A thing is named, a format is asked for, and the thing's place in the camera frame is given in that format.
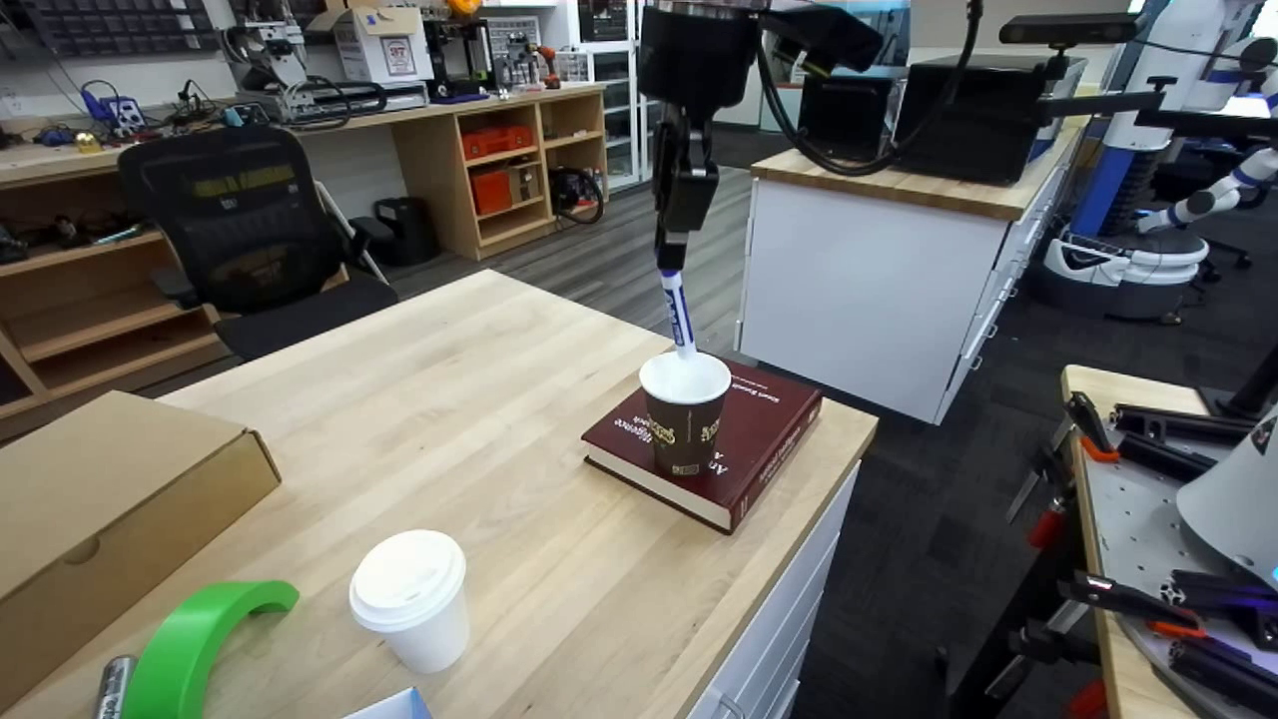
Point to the black case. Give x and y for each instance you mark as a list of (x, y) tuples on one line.
[(1000, 127)]

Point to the white wood top workbench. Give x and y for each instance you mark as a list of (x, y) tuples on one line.
[(783, 625)]

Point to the blue capped white marker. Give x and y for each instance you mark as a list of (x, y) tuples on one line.
[(679, 315)]

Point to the blue number cube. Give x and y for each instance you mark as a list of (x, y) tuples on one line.
[(389, 705)]

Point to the brown paper cup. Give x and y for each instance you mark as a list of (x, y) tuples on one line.
[(683, 433)]

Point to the black coffee machine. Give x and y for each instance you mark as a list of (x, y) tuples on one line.
[(462, 60)]

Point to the green tape roll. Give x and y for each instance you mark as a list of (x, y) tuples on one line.
[(200, 641)]

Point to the black silver marker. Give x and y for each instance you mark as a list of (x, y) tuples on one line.
[(113, 685)]

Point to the white bench with wood top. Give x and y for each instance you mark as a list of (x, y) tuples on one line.
[(879, 307)]

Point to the black mesh office chair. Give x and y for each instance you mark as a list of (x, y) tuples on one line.
[(244, 227)]

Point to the glass door cabinet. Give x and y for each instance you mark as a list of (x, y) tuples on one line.
[(611, 94)]

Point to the black metal bar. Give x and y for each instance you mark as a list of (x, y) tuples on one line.
[(1181, 427)]

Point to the black pegboard panel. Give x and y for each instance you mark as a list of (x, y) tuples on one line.
[(104, 27)]

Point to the long wooden low shelf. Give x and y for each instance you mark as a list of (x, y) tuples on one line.
[(93, 321)]

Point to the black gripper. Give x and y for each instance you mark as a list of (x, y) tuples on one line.
[(700, 60)]

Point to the white and blue mobile robot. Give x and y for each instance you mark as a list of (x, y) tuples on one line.
[(1130, 262)]

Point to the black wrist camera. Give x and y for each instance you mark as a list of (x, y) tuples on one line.
[(831, 39)]

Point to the blue tool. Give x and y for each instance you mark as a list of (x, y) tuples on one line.
[(110, 108)]

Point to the white cardboard box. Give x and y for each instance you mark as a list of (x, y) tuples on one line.
[(383, 48)]

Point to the wooden shelf cabinet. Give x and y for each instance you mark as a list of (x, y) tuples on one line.
[(433, 172)]

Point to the black orange bar clamp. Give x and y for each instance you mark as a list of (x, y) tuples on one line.
[(1219, 665), (1096, 427), (1130, 598)]

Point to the flat cardboard box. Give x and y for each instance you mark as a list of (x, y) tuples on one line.
[(104, 520)]

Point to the white cup with lid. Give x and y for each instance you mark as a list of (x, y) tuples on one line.
[(413, 613)]

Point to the red storage bin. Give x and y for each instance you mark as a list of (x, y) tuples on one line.
[(503, 191), (501, 139)]

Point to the dark red hardcover book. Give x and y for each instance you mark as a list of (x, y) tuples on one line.
[(763, 440)]

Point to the black bin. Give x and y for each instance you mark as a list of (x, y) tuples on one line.
[(406, 230)]

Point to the wooden side table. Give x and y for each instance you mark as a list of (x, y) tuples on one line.
[(1130, 534)]

